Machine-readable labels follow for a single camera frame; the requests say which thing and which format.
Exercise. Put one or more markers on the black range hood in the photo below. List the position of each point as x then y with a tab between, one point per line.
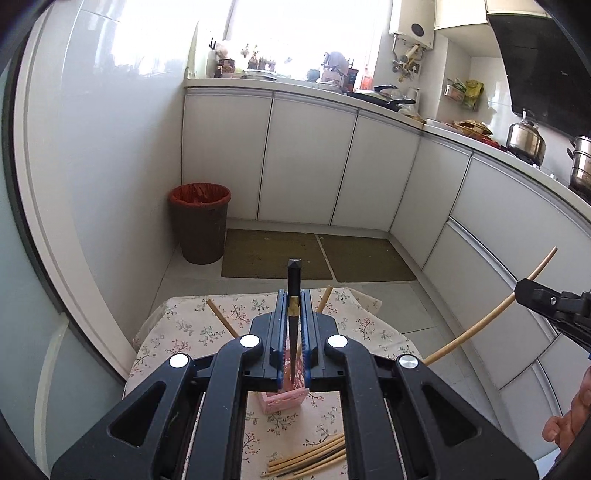
545	69

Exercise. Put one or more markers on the kitchen window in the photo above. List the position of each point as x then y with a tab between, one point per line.
304	32

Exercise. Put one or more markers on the white upper cabinet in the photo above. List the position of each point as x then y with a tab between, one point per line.
461	14

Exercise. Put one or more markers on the black frying pan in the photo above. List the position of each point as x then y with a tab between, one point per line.
378	99

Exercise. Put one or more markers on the brown trash bin red bag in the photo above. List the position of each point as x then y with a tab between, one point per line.
198	230

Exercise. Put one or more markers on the row of white cabinet doors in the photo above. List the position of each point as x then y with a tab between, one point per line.
304	157

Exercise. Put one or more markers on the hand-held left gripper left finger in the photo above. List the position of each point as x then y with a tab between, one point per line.
279	323

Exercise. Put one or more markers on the person's right hand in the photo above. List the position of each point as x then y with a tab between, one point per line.
572	415

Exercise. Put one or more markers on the frosted glass sliding door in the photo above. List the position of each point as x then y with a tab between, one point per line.
27	323

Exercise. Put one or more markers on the long light wooden chopstick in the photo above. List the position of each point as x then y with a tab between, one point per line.
475	327

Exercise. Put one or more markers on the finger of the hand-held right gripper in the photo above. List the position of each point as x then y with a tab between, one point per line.
538	297

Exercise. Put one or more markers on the red bottle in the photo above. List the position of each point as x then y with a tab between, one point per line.
366	81

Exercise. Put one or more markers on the single light wooden chopstick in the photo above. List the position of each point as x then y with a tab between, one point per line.
224	319
324	299

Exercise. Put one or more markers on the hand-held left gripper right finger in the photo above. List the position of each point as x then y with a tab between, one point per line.
308	323

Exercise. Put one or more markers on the black chopstick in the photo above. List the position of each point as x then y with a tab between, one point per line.
293	286

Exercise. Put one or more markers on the bunch of wooden chopsticks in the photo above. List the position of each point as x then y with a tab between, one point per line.
304	461

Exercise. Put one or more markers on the white wall water heater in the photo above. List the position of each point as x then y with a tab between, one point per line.
413	27

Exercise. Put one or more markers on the pink perforated chopstick holder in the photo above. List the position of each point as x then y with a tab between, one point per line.
281	401

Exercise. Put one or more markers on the round stainless steel pot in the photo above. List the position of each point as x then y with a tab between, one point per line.
526	138

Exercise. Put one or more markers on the floral tablecloth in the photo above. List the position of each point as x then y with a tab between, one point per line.
194	323

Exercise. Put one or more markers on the basket of food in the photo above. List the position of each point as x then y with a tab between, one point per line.
471	128

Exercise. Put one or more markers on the wall rack with packets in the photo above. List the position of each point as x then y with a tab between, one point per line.
464	94

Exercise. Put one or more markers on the metal basin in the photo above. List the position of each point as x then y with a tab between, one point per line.
258	75

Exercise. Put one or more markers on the stacked stainless steel steamer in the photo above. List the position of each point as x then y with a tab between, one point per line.
581	166

